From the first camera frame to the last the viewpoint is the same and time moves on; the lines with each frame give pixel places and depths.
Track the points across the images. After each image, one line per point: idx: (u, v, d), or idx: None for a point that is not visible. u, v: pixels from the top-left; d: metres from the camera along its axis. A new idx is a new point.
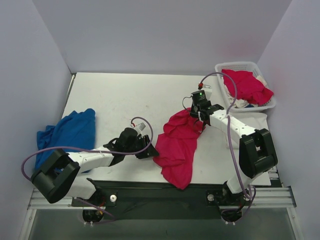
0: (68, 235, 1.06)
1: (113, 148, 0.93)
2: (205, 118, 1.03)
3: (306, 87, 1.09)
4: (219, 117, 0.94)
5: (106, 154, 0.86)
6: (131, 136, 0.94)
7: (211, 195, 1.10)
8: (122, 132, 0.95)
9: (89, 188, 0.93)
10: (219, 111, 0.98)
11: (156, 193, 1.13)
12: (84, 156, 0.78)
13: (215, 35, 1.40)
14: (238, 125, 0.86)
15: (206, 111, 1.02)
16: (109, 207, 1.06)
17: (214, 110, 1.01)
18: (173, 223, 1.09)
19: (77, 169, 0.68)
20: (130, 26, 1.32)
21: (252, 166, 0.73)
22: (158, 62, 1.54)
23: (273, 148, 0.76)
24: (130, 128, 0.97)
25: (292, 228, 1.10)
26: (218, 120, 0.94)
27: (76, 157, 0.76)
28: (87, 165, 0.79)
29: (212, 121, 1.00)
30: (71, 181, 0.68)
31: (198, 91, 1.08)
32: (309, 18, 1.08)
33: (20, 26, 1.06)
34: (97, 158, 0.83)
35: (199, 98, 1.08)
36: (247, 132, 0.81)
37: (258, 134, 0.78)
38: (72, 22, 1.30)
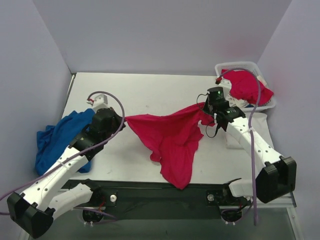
0: (68, 235, 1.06)
1: (87, 137, 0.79)
2: (222, 122, 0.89)
3: (306, 86, 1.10)
4: (239, 129, 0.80)
5: (72, 161, 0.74)
6: (106, 119, 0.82)
7: (211, 195, 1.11)
8: (94, 116, 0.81)
9: (84, 194, 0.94)
10: (240, 118, 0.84)
11: (156, 193, 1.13)
12: (43, 187, 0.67)
13: (215, 35, 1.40)
14: (261, 146, 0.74)
15: (224, 114, 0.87)
16: (108, 207, 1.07)
17: (233, 113, 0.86)
18: (173, 224, 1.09)
19: (37, 213, 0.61)
20: (131, 26, 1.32)
21: (268, 196, 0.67)
22: (158, 62, 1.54)
23: (293, 177, 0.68)
24: (102, 110, 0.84)
25: (292, 229, 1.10)
26: (237, 132, 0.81)
27: (34, 193, 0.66)
28: (54, 191, 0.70)
29: (228, 128, 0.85)
30: (43, 218, 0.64)
31: (216, 89, 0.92)
32: (308, 18, 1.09)
33: (20, 25, 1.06)
34: (62, 175, 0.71)
35: (216, 97, 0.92)
36: (271, 160, 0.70)
37: (282, 162, 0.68)
38: (72, 22, 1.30)
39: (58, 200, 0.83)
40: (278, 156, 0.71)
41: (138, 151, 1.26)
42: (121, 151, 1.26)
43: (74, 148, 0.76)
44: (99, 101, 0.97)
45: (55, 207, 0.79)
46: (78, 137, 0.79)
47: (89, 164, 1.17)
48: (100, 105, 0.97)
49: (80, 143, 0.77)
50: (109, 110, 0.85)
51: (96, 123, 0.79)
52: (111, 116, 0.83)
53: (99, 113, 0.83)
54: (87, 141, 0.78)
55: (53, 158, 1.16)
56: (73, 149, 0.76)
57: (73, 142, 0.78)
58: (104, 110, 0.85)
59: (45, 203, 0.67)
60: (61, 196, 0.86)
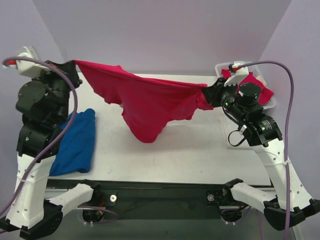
0: (69, 235, 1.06)
1: (34, 133, 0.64)
2: (251, 137, 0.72)
3: (306, 86, 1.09)
4: (273, 158, 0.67)
5: (32, 172, 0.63)
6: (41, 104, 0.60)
7: (211, 195, 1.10)
8: (19, 107, 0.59)
9: (85, 192, 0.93)
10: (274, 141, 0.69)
11: (156, 193, 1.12)
12: (21, 208, 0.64)
13: (215, 35, 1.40)
14: (294, 184, 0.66)
15: (258, 130, 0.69)
16: (109, 207, 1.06)
17: (267, 131, 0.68)
18: (173, 224, 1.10)
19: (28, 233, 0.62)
20: (131, 26, 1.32)
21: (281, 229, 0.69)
22: (159, 62, 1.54)
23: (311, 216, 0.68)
24: (27, 90, 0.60)
25: (292, 228, 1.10)
26: (267, 156, 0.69)
27: (17, 215, 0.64)
28: (36, 203, 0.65)
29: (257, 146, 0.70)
30: (43, 226, 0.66)
31: (254, 93, 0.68)
32: (308, 18, 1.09)
33: (21, 26, 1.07)
34: (31, 191, 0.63)
35: (250, 102, 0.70)
36: (301, 205, 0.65)
37: (310, 207, 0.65)
38: (72, 22, 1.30)
39: (62, 197, 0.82)
40: (309, 199, 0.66)
41: (138, 151, 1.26)
42: (121, 152, 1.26)
43: (26, 155, 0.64)
44: (25, 63, 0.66)
45: (62, 203, 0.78)
46: (23, 139, 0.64)
47: (89, 165, 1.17)
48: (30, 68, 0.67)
49: (29, 146, 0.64)
50: (39, 85, 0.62)
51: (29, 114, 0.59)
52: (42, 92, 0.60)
53: (23, 96, 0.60)
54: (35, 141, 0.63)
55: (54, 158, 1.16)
56: (26, 157, 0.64)
57: (21, 148, 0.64)
58: (28, 87, 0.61)
59: (36, 215, 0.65)
60: (64, 194, 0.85)
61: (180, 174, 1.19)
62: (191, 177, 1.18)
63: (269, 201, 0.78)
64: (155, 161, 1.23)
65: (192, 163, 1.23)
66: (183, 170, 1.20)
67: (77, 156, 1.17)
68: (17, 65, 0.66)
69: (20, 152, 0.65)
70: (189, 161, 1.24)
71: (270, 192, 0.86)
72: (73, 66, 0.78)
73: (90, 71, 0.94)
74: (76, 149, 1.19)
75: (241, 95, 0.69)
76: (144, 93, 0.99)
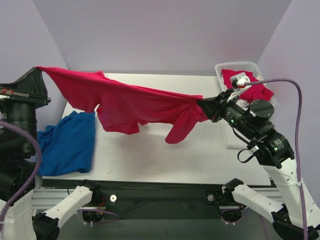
0: (69, 236, 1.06)
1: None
2: (264, 157, 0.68)
3: (306, 86, 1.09)
4: (287, 179, 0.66)
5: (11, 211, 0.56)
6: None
7: (211, 195, 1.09)
8: None
9: (84, 195, 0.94)
10: (287, 162, 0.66)
11: (156, 193, 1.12)
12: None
13: (216, 35, 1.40)
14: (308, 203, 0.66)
15: (270, 150, 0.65)
16: (109, 207, 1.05)
17: (280, 152, 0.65)
18: (173, 224, 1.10)
19: None
20: (131, 25, 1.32)
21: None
22: (159, 62, 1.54)
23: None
24: None
25: None
26: (280, 177, 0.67)
27: None
28: (22, 234, 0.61)
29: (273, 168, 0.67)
30: None
31: (267, 114, 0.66)
32: (309, 18, 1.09)
33: (21, 26, 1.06)
34: (13, 231, 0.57)
35: (262, 123, 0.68)
36: (315, 223, 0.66)
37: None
38: (72, 22, 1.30)
39: (59, 208, 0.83)
40: None
41: (138, 151, 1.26)
42: (121, 152, 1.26)
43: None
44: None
45: (58, 215, 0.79)
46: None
47: (89, 165, 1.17)
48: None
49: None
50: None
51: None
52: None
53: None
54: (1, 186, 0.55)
55: (53, 159, 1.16)
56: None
57: None
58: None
59: None
60: (61, 204, 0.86)
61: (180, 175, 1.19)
62: (191, 177, 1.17)
63: (277, 212, 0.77)
64: (155, 162, 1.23)
65: (192, 163, 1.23)
66: (183, 170, 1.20)
67: (78, 156, 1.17)
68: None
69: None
70: (190, 162, 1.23)
71: (276, 200, 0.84)
72: (38, 75, 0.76)
73: (62, 78, 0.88)
74: (76, 149, 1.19)
75: (253, 115, 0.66)
76: (123, 100, 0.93)
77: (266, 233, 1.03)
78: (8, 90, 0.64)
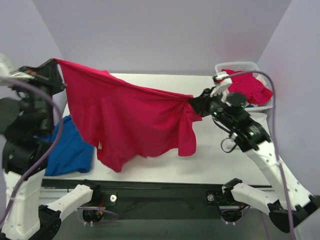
0: (69, 235, 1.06)
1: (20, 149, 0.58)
2: (243, 145, 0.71)
3: (306, 86, 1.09)
4: (265, 159, 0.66)
5: (22, 189, 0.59)
6: (20, 121, 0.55)
7: (211, 195, 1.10)
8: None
9: (85, 193, 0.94)
10: (263, 144, 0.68)
11: (156, 193, 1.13)
12: (15, 223, 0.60)
13: (215, 35, 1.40)
14: (290, 183, 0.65)
15: (248, 136, 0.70)
16: (109, 207, 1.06)
17: (256, 137, 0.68)
18: (173, 224, 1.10)
19: None
20: (131, 25, 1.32)
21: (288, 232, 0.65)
22: (159, 62, 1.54)
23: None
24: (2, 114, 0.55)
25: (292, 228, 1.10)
26: (261, 161, 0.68)
27: (9, 230, 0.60)
28: (29, 216, 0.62)
29: (250, 155, 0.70)
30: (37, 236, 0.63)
31: (240, 102, 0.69)
32: (308, 18, 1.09)
33: (20, 26, 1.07)
34: (22, 207, 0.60)
35: (238, 111, 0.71)
36: (302, 202, 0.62)
37: (312, 203, 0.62)
38: (72, 22, 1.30)
39: (61, 202, 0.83)
40: (309, 196, 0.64)
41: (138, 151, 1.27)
42: None
43: (12, 173, 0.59)
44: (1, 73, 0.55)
45: (60, 208, 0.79)
46: (6, 158, 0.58)
47: (89, 165, 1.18)
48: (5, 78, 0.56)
49: (13, 166, 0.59)
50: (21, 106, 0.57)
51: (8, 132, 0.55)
52: (16, 112, 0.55)
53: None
54: (18, 162, 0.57)
55: (54, 159, 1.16)
56: (13, 175, 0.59)
57: (6, 166, 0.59)
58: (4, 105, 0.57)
59: (32, 227, 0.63)
60: (63, 199, 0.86)
61: (180, 174, 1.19)
62: (191, 177, 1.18)
63: (273, 203, 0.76)
64: (155, 162, 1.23)
65: (192, 163, 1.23)
66: (182, 170, 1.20)
67: (77, 156, 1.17)
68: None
69: (6, 171, 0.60)
70: (189, 162, 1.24)
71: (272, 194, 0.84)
72: (55, 66, 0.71)
73: (69, 73, 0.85)
74: (76, 149, 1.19)
75: (229, 104, 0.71)
76: (125, 105, 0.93)
77: (267, 228, 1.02)
78: (33, 72, 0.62)
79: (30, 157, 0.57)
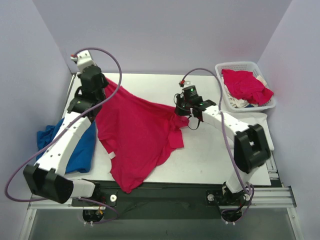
0: (69, 235, 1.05)
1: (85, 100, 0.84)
2: (198, 115, 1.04)
3: (306, 87, 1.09)
4: (212, 114, 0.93)
5: (76, 124, 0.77)
6: (94, 78, 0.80)
7: (211, 195, 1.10)
8: (82, 78, 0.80)
9: (88, 184, 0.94)
10: (211, 107, 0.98)
11: (156, 193, 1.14)
12: (56, 152, 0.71)
13: (216, 35, 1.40)
14: (232, 121, 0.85)
15: (198, 110, 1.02)
16: (109, 207, 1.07)
17: (205, 106, 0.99)
18: (173, 224, 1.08)
19: (56, 176, 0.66)
20: (131, 25, 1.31)
21: (247, 162, 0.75)
22: (159, 62, 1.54)
23: (266, 142, 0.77)
24: (88, 69, 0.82)
25: (292, 228, 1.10)
26: (210, 116, 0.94)
27: (48, 159, 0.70)
28: (67, 154, 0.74)
29: (204, 118, 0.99)
30: (62, 179, 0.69)
31: (189, 87, 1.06)
32: (309, 18, 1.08)
33: (21, 25, 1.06)
34: (71, 138, 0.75)
35: (190, 94, 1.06)
36: (242, 128, 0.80)
37: (251, 129, 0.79)
38: (73, 21, 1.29)
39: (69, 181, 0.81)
40: (247, 125, 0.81)
41: None
42: None
43: (74, 112, 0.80)
44: (85, 58, 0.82)
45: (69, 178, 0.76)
46: (75, 102, 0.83)
47: (89, 165, 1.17)
48: (88, 63, 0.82)
49: (77, 107, 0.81)
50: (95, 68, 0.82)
51: (86, 82, 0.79)
52: (98, 70, 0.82)
53: (86, 71, 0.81)
54: (82, 105, 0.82)
55: None
56: (74, 113, 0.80)
57: (70, 108, 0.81)
58: (90, 67, 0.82)
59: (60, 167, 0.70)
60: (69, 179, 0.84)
61: (180, 174, 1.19)
62: (191, 177, 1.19)
63: None
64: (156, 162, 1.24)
65: (192, 163, 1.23)
66: (183, 170, 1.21)
67: (77, 156, 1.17)
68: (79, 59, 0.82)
69: (69, 108, 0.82)
70: (189, 162, 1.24)
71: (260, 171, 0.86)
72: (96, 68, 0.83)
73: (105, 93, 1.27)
74: (76, 149, 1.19)
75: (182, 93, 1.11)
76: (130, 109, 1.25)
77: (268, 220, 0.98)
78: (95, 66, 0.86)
79: (90, 106, 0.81)
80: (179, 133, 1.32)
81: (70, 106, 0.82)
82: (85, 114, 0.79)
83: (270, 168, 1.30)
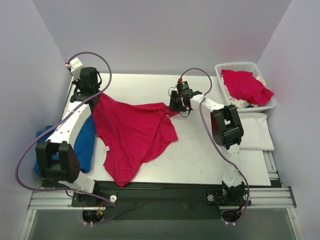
0: (69, 236, 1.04)
1: (82, 93, 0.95)
2: (187, 103, 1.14)
3: (306, 87, 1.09)
4: (197, 99, 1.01)
5: (81, 108, 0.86)
6: (92, 74, 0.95)
7: (211, 195, 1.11)
8: (82, 73, 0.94)
9: (89, 180, 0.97)
10: (198, 95, 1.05)
11: (156, 193, 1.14)
12: (65, 130, 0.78)
13: (216, 35, 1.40)
14: (212, 103, 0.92)
15: (187, 98, 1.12)
16: (108, 208, 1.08)
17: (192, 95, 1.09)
18: (173, 224, 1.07)
19: (69, 146, 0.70)
20: (131, 26, 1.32)
21: (221, 135, 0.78)
22: (158, 61, 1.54)
23: (239, 119, 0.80)
24: (87, 67, 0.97)
25: (292, 229, 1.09)
26: (196, 102, 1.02)
27: (58, 135, 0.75)
28: (73, 135, 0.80)
29: (192, 105, 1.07)
30: (72, 153, 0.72)
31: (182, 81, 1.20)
32: (309, 18, 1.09)
33: (21, 26, 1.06)
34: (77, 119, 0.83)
35: (182, 87, 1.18)
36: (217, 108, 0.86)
37: (226, 109, 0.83)
38: (72, 22, 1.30)
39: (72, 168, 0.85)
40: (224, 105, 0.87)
41: None
42: None
43: (76, 102, 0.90)
44: (77, 64, 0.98)
45: None
46: (75, 95, 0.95)
47: (89, 165, 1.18)
48: (80, 66, 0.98)
49: (78, 98, 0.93)
50: (92, 68, 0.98)
51: (86, 77, 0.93)
52: (93, 68, 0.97)
53: (83, 69, 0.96)
54: (83, 97, 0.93)
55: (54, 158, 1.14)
56: (76, 102, 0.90)
57: (72, 99, 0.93)
58: (89, 67, 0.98)
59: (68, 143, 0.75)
60: None
61: (180, 175, 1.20)
62: (191, 177, 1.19)
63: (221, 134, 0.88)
64: (155, 162, 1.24)
65: (192, 163, 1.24)
66: (183, 170, 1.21)
67: (77, 156, 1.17)
68: (72, 65, 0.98)
69: (71, 100, 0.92)
70: (189, 162, 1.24)
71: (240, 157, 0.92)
72: (92, 68, 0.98)
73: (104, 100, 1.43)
74: (76, 149, 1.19)
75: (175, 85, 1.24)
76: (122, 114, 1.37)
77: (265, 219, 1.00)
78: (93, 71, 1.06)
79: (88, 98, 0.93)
80: (172, 125, 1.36)
81: (72, 98, 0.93)
82: (87, 102, 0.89)
83: (270, 168, 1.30)
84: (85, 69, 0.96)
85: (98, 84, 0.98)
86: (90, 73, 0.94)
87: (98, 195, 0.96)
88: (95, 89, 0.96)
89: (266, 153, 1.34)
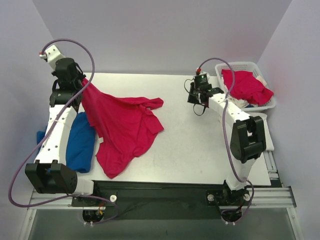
0: (69, 235, 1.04)
1: (63, 90, 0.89)
2: (204, 100, 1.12)
3: (307, 87, 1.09)
4: (217, 101, 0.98)
5: (64, 115, 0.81)
6: (70, 67, 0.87)
7: (211, 195, 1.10)
8: (57, 69, 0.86)
9: (89, 182, 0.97)
10: (218, 94, 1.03)
11: (156, 193, 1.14)
12: (52, 145, 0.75)
13: (216, 35, 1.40)
14: (234, 111, 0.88)
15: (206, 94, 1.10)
16: (108, 207, 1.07)
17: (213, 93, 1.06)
18: (173, 224, 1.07)
19: (60, 166, 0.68)
20: (131, 26, 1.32)
21: (241, 149, 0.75)
22: (159, 62, 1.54)
23: (263, 135, 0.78)
24: (63, 60, 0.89)
25: (292, 229, 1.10)
26: (216, 103, 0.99)
27: (46, 153, 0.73)
28: (63, 147, 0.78)
29: (209, 103, 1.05)
30: (66, 169, 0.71)
31: (201, 73, 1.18)
32: (309, 18, 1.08)
33: (20, 26, 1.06)
34: (63, 129, 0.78)
35: (200, 80, 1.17)
36: (242, 118, 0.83)
37: (251, 120, 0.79)
38: (72, 22, 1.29)
39: None
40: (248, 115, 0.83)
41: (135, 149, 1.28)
42: None
43: (57, 104, 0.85)
44: (54, 54, 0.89)
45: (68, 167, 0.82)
46: (55, 96, 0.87)
47: (89, 165, 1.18)
48: (57, 57, 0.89)
49: (59, 99, 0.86)
50: (68, 59, 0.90)
51: (63, 73, 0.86)
52: (69, 60, 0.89)
53: (59, 63, 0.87)
54: (64, 95, 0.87)
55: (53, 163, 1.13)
56: (57, 106, 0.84)
57: (52, 101, 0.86)
58: (64, 59, 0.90)
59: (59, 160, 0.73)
60: None
61: (180, 174, 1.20)
62: (191, 177, 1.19)
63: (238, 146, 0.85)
64: (155, 162, 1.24)
65: (192, 163, 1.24)
66: (183, 170, 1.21)
67: (77, 156, 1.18)
68: (48, 55, 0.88)
69: (52, 103, 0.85)
70: (189, 162, 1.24)
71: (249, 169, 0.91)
72: (68, 59, 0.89)
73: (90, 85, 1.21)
74: (75, 149, 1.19)
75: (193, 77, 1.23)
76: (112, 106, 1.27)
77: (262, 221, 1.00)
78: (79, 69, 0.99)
79: (72, 95, 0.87)
80: (156, 118, 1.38)
81: (52, 100, 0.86)
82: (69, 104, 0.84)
83: (270, 168, 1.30)
84: (59, 62, 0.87)
85: (77, 78, 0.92)
86: (66, 66, 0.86)
87: (98, 197, 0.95)
88: (76, 84, 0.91)
89: (266, 152, 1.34)
